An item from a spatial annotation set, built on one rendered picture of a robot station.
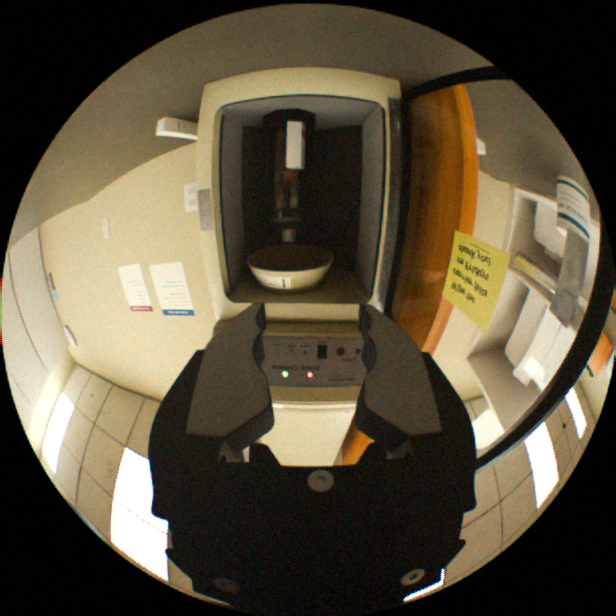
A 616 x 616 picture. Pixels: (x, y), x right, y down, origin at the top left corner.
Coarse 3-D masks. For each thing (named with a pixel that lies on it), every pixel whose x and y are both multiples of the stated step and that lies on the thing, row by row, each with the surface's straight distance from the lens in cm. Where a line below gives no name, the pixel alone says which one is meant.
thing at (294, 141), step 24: (288, 144) 39; (312, 144) 42; (264, 168) 42; (288, 168) 38; (312, 168) 41; (264, 192) 41; (288, 192) 38; (312, 192) 41; (264, 216) 40; (288, 216) 37
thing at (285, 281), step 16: (256, 256) 48; (272, 256) 51; (288, 256) 51; (304, 256) 51; (320, 256) 48; (256, 272) 39; (272, 272) 36; (288, 272) 36; (304, 272) 36; (320, 272) 39; (272, 288) 40; (288, 288) 39; (304, 288) 40
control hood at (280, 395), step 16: (304, 336) 37; (320, 336) 37; (336, 336) 37; (352, 336) 38; (272, 400) 38; (288, 400) 38; (304, 400) 37; (320, 400) 38; (336, 400) 38; (352, 400) 38
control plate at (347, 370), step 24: (264, 336) 38; (288, 336) 37; (264, 360) 37; (288, 360) 37; (312, 360) 37; (336, 360) 37; (360, 360) 38; (288, 384) 37; (312, 384) 37; (336, 384) 37; (360, 384) 38
